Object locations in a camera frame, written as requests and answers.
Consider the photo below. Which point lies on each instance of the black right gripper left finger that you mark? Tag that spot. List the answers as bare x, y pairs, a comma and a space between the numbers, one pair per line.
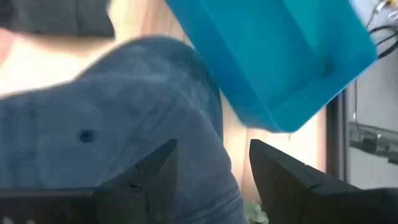
149, 193

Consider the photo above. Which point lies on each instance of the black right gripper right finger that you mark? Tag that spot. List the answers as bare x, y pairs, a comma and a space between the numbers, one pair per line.
295, 193

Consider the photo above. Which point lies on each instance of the small green crumpled object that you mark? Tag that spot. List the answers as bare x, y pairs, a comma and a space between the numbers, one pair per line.
256, 214

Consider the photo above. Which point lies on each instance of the blue denim hat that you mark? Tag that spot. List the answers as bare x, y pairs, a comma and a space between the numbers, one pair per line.
124, 118

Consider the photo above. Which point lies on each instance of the blue plastic bin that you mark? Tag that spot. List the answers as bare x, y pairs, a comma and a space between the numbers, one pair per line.
264, 62

